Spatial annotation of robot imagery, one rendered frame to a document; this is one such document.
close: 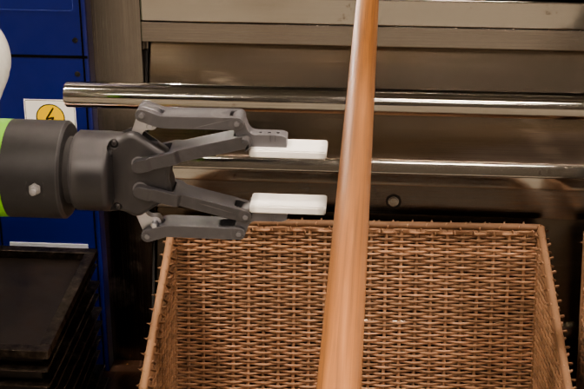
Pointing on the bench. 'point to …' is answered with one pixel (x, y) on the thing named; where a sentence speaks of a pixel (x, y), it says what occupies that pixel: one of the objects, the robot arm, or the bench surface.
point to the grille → (49, 245)
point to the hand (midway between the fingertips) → (291, 176)
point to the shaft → (353, 199)
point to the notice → (49, 110)
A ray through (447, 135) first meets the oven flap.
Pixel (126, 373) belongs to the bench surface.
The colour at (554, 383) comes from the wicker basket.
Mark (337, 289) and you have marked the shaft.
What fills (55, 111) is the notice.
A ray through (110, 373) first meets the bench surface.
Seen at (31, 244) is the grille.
